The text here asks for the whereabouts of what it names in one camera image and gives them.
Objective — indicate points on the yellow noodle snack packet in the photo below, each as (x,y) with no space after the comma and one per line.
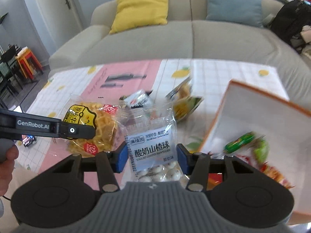
(104,126)

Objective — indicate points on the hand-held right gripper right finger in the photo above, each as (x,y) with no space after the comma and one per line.
(183,159)

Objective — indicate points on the yellow cushion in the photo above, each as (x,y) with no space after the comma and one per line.
(138,7)

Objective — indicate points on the yellow-green chip packet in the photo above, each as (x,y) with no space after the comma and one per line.
(184,102)

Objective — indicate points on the orange cardboard box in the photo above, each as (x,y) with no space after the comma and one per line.
(243,106)

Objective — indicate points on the light blue cushion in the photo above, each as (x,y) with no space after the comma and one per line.
(233,4)

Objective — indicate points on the stacked coloured stools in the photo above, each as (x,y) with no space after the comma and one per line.
(29,60)

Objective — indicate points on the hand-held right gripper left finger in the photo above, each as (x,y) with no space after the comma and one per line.
(120,157)

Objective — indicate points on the red snack packet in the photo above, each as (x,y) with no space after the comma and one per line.
(243,159)

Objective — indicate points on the beige sofa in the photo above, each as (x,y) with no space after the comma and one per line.
(170,41)

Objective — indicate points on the orange stick snack packet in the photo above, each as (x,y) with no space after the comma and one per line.
(277,174)

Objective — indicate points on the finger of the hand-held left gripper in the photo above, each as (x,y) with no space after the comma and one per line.
(77,131)

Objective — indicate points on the black backpack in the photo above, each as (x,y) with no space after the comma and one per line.
(289,21)

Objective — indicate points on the black dining chair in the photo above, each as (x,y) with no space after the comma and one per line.
(9,58)

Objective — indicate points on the person's left hand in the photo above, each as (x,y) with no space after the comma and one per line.
(8,167)

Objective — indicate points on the clear packet of white balls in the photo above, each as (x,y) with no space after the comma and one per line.
(150,148)

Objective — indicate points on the dark green snack packet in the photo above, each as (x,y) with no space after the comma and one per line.
(239,142)

